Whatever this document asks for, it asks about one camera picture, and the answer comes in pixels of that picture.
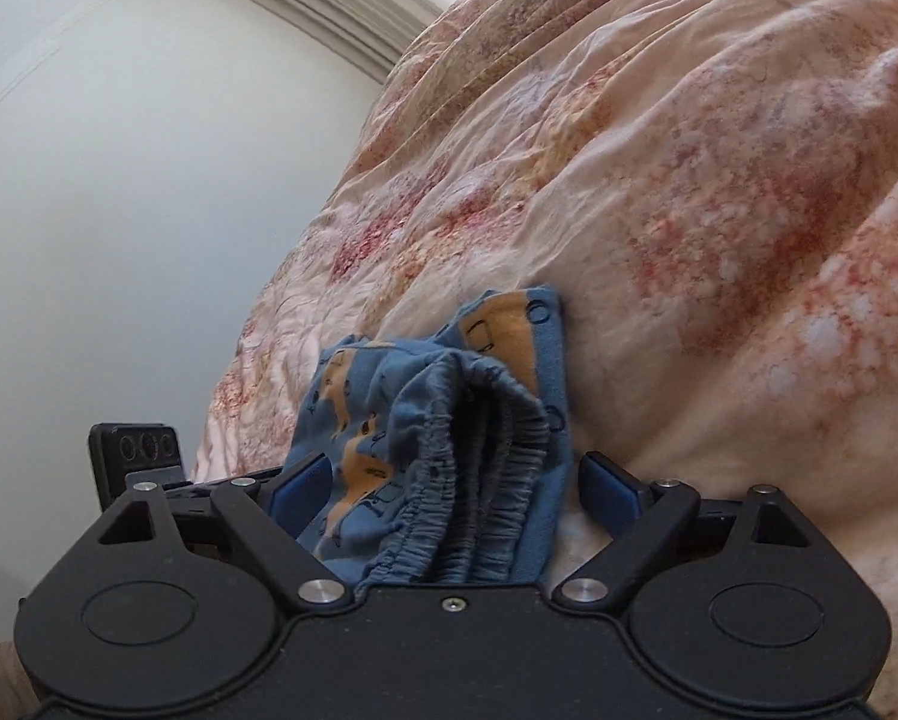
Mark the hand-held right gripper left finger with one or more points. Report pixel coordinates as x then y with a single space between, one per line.
306 487

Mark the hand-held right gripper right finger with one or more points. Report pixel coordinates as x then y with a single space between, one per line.
606 491

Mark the blue printed pants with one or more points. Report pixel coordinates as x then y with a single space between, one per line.
449 420

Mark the cream floral blanket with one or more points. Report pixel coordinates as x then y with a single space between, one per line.
644 165

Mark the beige pleated curtain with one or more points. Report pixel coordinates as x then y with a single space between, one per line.
329 0

